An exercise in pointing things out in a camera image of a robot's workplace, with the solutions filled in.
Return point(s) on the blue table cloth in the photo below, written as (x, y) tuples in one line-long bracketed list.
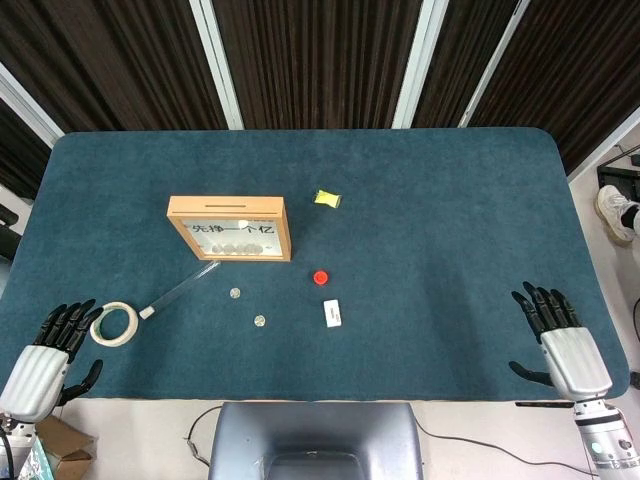
[(425, 250)]

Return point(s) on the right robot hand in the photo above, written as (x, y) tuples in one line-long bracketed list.
[(575, 360)]

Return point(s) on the clear tube with white cap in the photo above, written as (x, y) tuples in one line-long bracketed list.
[(180, 289)]

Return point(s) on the small white rectangular box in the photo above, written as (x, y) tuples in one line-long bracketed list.
[(332, 314)]

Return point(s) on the black desk edge panel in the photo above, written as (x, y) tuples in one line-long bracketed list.
[(545, 403)]

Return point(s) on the small red cap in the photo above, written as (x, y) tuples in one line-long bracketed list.
[(320, 277)]

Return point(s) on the teal plastic basket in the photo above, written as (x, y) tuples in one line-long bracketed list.
[(37, 462)]

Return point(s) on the grey robot torso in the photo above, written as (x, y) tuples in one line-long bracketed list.
[(315, 430)]

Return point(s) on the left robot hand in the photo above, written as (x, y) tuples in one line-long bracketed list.
[(37, 370)]

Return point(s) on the brown cardboard box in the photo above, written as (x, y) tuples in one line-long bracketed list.
[(65, 445)]

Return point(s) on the silver coin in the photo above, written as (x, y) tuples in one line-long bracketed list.
[(259, 320), (235, 292)]

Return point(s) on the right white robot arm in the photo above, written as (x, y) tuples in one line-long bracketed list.
[(602, 435)]

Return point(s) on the white sneaker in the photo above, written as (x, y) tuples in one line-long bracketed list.
[(615, 210)]

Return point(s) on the black office chair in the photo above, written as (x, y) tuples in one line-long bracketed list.
[(6, 240)]

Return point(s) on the yellow packet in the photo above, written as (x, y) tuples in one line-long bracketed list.
[(327, 198)]

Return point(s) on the masking tape roll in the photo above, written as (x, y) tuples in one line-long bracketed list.
[(134, 324)]

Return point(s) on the person lower leg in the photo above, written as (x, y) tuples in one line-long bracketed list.
[(632, 215)]

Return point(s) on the black floor stand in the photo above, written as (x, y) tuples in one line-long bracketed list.
[(620, 177)]

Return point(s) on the wooden coin bank box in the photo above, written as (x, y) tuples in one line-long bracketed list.
[(225, 210)]

